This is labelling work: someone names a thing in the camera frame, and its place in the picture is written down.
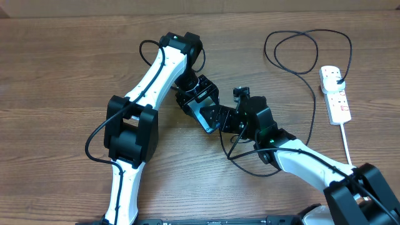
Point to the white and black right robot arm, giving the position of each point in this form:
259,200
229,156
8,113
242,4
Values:
354,195

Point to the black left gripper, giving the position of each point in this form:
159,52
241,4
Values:
208,89

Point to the smartphone with blue screen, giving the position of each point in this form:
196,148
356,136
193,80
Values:
195,107

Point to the white charger plug adapter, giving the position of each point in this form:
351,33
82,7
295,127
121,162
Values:
331,85

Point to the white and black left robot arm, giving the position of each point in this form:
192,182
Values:
128,138

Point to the white power strip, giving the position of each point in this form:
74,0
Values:
336,103

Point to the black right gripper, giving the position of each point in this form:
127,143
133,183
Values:
225,113

